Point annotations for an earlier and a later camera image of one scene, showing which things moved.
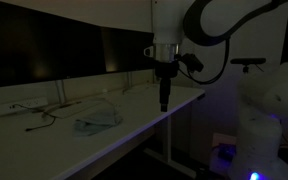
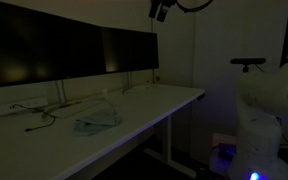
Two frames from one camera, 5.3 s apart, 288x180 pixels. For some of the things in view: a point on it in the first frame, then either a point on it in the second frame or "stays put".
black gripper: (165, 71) → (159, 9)
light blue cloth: (100, 121) stays put
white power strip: (14, 107) stays put
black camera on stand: (247, 61) stays put
